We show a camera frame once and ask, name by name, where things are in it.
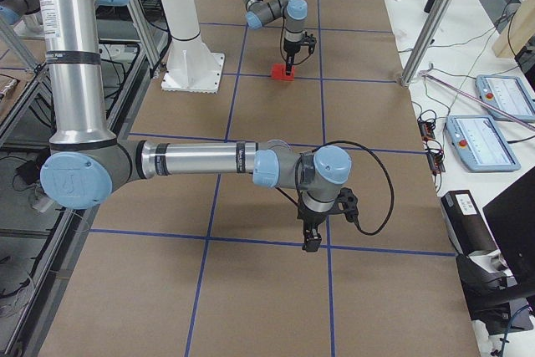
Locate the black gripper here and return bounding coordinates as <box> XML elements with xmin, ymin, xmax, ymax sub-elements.
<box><xmin>283</xmin><ymin>38</ymin><xmax>302</xmax><ymax>73</ymax></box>
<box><xmin>297</xmin><ymin>204</ymin><xmax>332</xmax><ymax>252</ymax></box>

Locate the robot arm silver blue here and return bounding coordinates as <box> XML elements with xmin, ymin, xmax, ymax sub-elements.
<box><xmin>39</xmin><ymin>0</ymin><xmax>358</xmax><ymax>252</ymax></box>
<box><xmin>243</xmin><ymin>0</ymin><xmax>317</xmax><ymax>81</ymax></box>

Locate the black cardboard box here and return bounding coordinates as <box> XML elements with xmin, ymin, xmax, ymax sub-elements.
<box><xmin>441</xmin><ymin>190</ymin><xmax>497</xmax><ymax>256</ymax></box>

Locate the teach pendant near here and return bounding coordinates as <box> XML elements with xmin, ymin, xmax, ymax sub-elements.
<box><xmin>446</xmin><ymin>115</ymin><xmax>521</xmax><ymax>173</ymax></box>

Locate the teach pendant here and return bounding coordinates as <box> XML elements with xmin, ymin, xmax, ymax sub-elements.
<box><xmin>446</xmin><ymin>115</ymin><xmax>521</xmax><ymax>173</ymax></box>
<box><xmin>476</xmin><ymin>74</ymin><xmax>534</xmax><ymax>123</ymax></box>

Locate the black monitor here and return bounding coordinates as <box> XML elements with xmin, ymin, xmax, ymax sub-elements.
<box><xmin>483</xmin><ymin>168</ymin><xmax>534</xmax><ymax>282</ymax></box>

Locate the teach pendant far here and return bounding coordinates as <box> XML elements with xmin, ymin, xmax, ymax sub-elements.
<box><xmin>476</xmin><ymin>74</ymin><xmax>534</xmax><ymax>123</ymax></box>

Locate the white camera pedestal column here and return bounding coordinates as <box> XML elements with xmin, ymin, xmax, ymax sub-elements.
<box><xmin>161</xmin><ymin>0</ymin><xmax>225</xmax><ymax>94</ymax></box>

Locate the metal rod with handle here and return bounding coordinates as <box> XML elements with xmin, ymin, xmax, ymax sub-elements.
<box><xmin>418</xmin><ymin>68</ymin><xmax>534</xmax><ymax>131</ymax></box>

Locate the aluminium frame post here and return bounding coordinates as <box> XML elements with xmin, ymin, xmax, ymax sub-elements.
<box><xmin>400</xmin><ymin>0</ymin><xmax>451</xmax><ymax>87</ymax></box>

